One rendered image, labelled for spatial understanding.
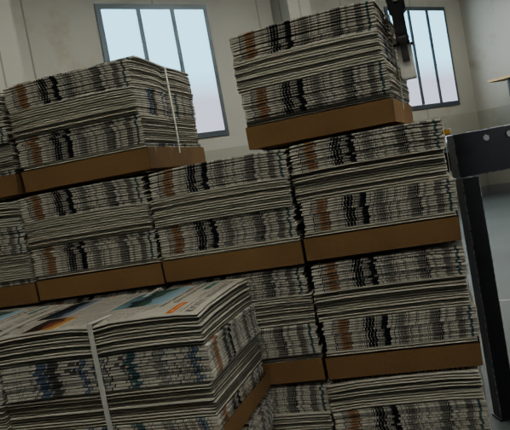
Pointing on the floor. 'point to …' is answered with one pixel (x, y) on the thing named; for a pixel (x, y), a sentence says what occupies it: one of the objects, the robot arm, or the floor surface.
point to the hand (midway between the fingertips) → (406, 62)
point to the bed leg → (486, 298)
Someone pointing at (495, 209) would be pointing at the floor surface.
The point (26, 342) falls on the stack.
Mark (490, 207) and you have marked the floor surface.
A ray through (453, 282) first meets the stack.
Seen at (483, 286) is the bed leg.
